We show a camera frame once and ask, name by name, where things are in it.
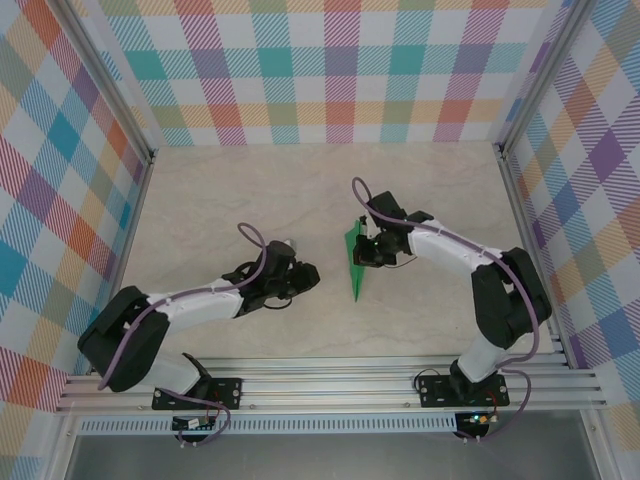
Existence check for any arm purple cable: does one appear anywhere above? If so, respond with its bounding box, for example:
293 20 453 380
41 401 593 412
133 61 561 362
351 175 542 445
97 222 275 449

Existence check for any slotted grey cable tray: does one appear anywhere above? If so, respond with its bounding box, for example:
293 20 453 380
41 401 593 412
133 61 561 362
77 417 459 436

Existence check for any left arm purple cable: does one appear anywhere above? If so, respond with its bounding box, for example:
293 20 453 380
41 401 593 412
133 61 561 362
97 222 275 449

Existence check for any aluminium mounting rail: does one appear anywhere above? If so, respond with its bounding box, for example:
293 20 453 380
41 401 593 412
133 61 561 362
54 353 610 417

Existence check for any green paper sheet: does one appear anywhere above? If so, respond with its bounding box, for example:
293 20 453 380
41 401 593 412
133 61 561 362
342 217 374 304

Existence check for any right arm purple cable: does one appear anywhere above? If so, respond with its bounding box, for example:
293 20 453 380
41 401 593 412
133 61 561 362
351 175 542 445

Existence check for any aluminium side rail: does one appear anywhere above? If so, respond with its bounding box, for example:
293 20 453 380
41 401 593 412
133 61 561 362
497 149 571 369
85 152 157 376

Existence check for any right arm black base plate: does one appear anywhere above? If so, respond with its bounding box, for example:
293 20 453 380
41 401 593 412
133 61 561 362
416 373 510 410

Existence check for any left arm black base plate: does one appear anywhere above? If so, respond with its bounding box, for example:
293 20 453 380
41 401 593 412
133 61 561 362
151 375 245 412

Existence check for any aluminium frame post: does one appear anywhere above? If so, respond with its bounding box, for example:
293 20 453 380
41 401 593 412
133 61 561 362
493 0 604 159
52 0 157 166

